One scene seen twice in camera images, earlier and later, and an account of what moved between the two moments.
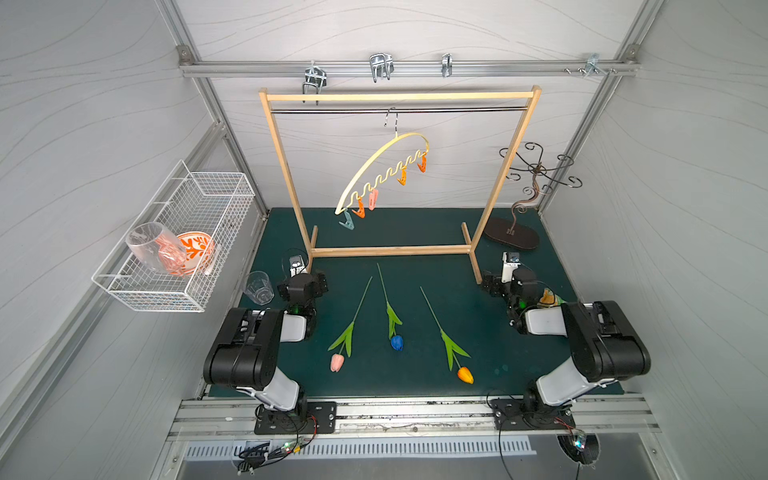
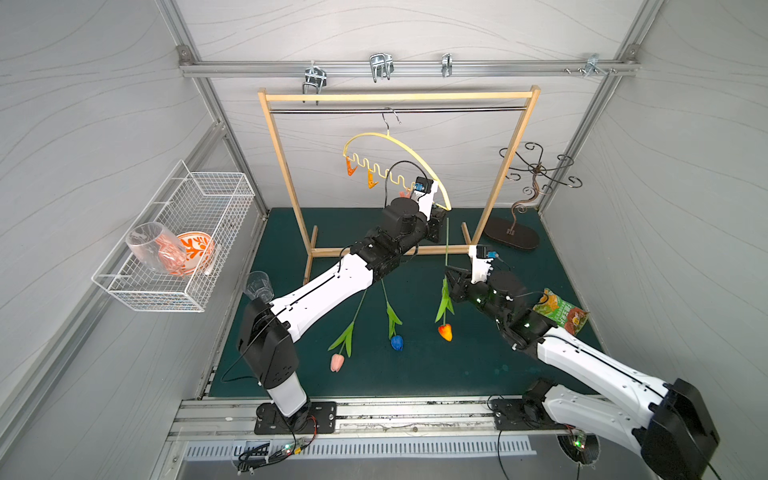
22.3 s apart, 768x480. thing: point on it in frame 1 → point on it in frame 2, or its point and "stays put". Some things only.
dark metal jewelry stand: [502, 230] stays put
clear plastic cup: [158, 247] stays put
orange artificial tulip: [451, 348] → [446, 304]
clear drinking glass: [258, 288] stays put
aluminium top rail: [418, 68] stays put
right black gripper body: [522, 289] → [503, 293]
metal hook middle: [381, 65] stays put
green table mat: [415, 326] stays put
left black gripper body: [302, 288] → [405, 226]
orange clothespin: [403, 179] → [371, 179]
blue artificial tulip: [397, 342] stays put
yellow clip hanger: [403, 146] → [410, 186]
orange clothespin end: [423, 166] → [349, 167]
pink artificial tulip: [337, 361] stays put
